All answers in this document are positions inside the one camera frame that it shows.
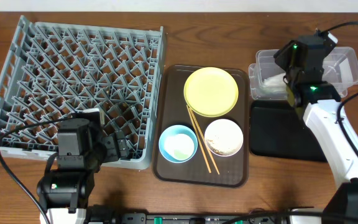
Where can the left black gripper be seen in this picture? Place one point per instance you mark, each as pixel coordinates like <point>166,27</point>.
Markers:
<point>112,154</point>

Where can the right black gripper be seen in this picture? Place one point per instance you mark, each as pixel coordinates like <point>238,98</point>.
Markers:
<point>284,53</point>

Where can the white napkin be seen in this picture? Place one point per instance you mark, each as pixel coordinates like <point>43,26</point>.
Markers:
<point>275,83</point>

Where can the white plastic cup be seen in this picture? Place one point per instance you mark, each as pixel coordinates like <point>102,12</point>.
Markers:
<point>179,146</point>

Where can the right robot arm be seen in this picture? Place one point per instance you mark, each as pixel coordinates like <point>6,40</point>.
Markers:
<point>319,106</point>

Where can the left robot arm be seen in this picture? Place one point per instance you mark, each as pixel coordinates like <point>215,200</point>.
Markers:
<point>68,180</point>

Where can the black waste tray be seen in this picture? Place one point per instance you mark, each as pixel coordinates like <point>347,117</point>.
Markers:
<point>277,131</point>

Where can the clear plastic bin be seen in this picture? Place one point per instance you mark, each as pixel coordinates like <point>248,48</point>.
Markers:
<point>340,70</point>

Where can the light blue bowl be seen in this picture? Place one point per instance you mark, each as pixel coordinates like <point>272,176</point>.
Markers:
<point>171,131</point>

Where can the left wooden chopstick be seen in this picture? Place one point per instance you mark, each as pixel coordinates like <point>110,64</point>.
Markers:
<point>198,138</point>

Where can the wooden chopstick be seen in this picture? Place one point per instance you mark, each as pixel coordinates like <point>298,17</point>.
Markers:
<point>202,137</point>
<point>198,138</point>

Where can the right wooden chopstick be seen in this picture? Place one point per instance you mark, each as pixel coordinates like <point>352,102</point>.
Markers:
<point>202,137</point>

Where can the brown serving tray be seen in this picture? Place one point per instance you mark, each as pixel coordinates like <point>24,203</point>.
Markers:
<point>233,170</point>

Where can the yellow plate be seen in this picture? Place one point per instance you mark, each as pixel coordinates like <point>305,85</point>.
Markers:
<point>211,92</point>

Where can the grey plastic dish rack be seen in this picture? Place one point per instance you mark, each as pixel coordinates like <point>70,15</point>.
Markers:
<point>53,70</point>

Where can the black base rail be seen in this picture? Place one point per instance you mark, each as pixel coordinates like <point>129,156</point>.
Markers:
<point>257,215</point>

